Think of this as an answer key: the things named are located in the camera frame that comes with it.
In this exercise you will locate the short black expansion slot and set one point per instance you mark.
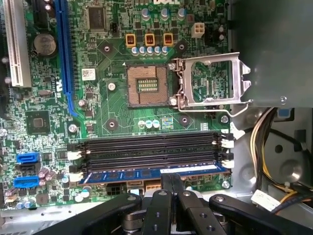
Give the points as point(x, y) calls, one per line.
point(43, 12)

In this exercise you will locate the RAM slot with black clips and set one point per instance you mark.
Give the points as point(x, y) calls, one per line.
point(151, 140)
point(151, 159)

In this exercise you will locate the green motherboard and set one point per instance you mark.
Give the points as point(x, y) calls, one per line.
point(117, 117)

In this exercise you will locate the grey power supply unit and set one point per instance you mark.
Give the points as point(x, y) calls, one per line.
point(274, 49)

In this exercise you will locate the blue RAM stick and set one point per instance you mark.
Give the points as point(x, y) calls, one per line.
point(117, 175)

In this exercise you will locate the white expansion slot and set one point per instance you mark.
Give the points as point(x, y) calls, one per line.
point(17, 49)

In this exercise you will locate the blue expansion slot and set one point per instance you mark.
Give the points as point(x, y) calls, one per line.
point(64, 49)

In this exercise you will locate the black PC case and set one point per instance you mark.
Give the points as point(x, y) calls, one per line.
point(244, 159)

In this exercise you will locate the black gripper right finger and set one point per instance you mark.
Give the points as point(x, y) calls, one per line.
point(195, 220)

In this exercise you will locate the silver coin cell battery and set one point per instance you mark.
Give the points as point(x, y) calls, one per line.
point(44, 45)

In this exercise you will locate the CPU socket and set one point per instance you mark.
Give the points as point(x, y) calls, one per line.
point(137, 80)

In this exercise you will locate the metal socket cover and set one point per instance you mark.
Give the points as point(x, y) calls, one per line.
point(235, 73)

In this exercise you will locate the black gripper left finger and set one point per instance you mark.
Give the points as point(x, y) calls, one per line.
point(156, 215)

